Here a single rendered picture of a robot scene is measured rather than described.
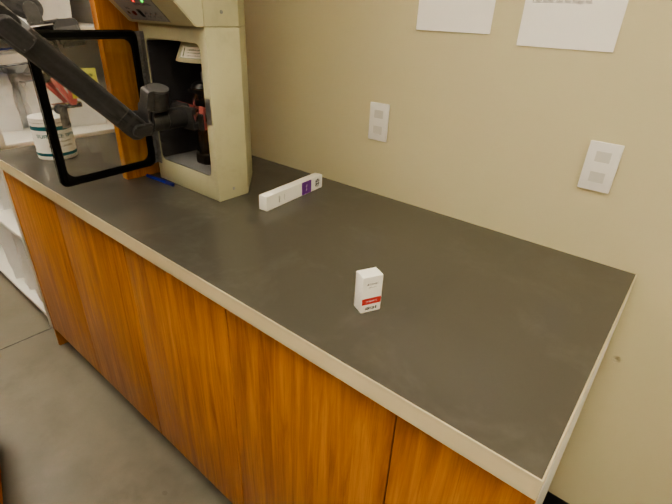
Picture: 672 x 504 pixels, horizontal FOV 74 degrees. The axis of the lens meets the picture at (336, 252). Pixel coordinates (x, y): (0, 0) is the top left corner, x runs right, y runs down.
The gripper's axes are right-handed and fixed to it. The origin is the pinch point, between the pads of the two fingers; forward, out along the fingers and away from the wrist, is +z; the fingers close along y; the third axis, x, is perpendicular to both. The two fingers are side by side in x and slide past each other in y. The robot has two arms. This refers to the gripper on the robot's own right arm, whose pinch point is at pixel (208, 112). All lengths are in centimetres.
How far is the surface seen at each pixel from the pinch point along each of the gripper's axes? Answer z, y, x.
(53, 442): -62, 29, 116
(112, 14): -13.5, 22.2, -25.8
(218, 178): -9.1, -14.8, 15.3
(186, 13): -13.6, -14.8, -27.2
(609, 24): 35, -97, -28
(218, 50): -5.2, -14.8, -18.8
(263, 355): -36, -63, 36
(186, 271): -39, -42, 23
